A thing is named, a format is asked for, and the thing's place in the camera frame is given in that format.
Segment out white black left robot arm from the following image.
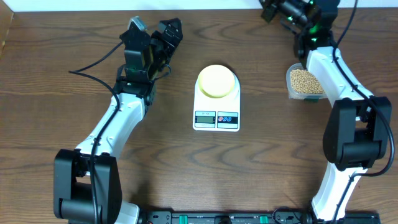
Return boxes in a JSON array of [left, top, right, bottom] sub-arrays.
[[53, 16, 183, 223]]

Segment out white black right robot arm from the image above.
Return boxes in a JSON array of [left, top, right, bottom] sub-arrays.
[[261, 0, 395, 223]]

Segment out pale yellow bowl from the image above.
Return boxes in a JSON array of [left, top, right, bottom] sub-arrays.
[[197, 65, 235, 98]]

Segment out white digital kitchen scale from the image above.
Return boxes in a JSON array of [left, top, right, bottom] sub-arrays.
[[192, 73, 241, 132]]

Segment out soybeans pile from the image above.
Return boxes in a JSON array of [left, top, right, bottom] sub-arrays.
[[290, 69, 324, 94]]

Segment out clear plastic container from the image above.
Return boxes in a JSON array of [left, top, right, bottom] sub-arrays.
[[286, 63, 327, 100]]

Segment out green tape piece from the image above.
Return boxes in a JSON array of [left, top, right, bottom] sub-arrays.
[[304, 98, 319, 103]]

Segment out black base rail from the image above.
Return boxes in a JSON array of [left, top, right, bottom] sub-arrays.
[[136, 210, 382, 224]]

